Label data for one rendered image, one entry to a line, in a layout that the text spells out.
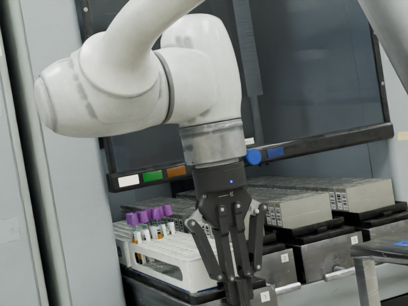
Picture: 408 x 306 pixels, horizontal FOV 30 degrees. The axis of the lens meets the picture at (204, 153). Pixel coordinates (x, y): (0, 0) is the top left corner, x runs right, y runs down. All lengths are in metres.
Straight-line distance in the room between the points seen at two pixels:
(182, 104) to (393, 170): 0.72
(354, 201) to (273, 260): 0.26
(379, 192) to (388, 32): 1.15
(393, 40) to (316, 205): 1.08
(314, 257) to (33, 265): 0.51
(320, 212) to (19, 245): 0.58
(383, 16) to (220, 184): 0.63
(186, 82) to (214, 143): 0.09
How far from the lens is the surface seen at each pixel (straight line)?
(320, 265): 1.44
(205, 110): 1.03
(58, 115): 0.96
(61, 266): 1.35
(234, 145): 1.05
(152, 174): 1.35
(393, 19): 0.45
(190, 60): 1.03
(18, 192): 1.32
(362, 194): 1.57
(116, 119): 0.97
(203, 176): 1.06
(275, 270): 1.39
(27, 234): 1.33
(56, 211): 1.34
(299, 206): 1.50
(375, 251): 1.24
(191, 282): 1.14
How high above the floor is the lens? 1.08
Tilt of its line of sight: 3 degrees down
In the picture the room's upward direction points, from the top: 9 degrees counter-clockwise
